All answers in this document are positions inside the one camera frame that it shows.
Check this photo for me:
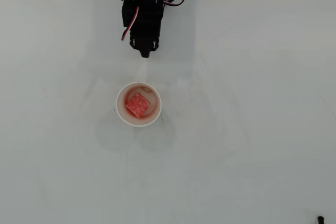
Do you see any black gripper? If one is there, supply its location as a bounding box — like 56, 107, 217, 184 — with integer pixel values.
121, 0, 165, 58

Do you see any red cube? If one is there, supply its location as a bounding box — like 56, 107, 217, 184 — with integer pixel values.
125, 92, 151, 119

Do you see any red white black gripper cable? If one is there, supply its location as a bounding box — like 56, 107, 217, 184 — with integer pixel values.
120, 5, 140, 42

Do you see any white paper cup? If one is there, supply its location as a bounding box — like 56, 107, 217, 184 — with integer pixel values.
115, 81, 162, 127

